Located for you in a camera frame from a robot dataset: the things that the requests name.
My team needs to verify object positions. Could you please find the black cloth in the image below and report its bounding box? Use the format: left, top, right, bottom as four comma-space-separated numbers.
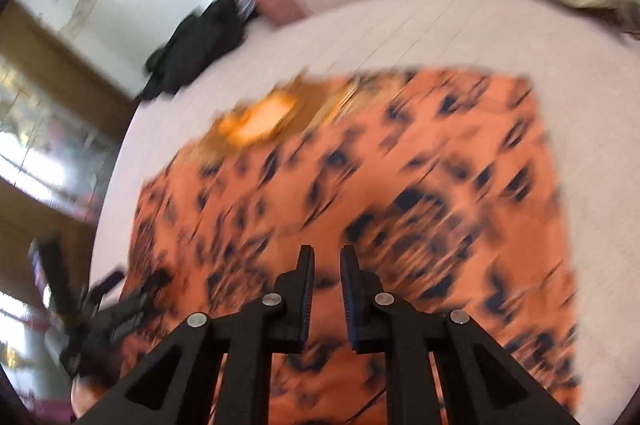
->
134, 0, 258, 102

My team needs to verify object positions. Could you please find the orange floral garment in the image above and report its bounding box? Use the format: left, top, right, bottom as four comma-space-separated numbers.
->
120, 65, 583, 425

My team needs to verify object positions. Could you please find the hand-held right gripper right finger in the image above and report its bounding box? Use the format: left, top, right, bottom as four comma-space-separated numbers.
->
340, 245, 581, 425

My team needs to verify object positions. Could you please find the pink quilted bed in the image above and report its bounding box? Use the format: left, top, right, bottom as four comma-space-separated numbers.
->
90, 0, 640, 425

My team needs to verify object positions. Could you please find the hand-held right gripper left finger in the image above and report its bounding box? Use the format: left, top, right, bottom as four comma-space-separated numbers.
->
75, 245, 317, 425

